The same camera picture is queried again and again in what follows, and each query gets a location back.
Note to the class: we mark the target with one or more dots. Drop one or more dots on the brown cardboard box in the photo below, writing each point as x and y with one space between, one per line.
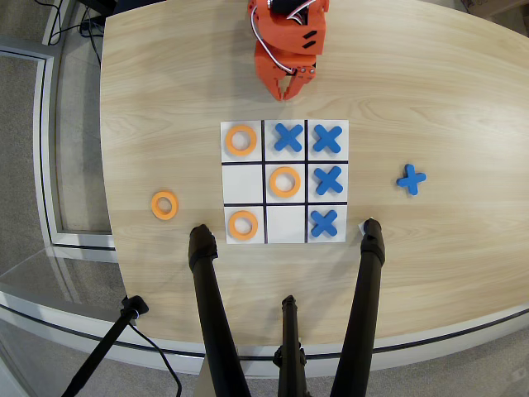
496 5

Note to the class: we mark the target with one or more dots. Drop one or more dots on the black furniture base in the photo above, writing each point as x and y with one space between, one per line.
99 4

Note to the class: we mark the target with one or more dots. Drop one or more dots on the grey metal glass frame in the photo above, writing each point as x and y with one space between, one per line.
41 124

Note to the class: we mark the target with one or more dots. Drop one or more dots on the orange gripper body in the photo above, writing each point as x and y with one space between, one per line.
269 71

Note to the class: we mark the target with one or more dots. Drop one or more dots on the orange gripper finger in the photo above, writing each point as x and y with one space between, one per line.
279 90
303 78

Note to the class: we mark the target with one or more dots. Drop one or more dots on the white tic-tac-toe board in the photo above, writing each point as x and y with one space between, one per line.
285 223

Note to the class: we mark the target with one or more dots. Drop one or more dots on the black stand pole with clamp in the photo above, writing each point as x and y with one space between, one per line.
105 343

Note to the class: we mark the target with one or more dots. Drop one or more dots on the blue foam cross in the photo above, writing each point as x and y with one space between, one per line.
329 180
327 138
411 179
289 137
323 223

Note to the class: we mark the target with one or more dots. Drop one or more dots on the thin black tripod leg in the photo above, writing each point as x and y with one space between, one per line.
290 343

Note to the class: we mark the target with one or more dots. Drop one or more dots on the thick black tripod leg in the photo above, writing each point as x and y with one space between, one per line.
211 310
363 297

